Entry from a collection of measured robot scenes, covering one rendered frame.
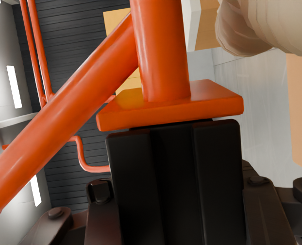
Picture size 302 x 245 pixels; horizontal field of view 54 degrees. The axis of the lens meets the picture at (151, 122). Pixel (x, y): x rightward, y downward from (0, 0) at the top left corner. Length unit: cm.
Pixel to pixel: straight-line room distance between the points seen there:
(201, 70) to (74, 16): 555
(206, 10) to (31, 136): 157
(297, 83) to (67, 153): 1125
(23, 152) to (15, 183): 2
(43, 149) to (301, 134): 25
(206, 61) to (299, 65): 715
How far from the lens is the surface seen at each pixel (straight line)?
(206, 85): 16
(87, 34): 1104
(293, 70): 33
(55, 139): 16
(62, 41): 1128
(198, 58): 744
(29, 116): 1072
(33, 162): 17
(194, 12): 169
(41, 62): 824
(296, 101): 33
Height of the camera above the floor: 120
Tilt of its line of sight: 4 degrees up
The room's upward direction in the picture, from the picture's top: 98 degrees counter-clockwise
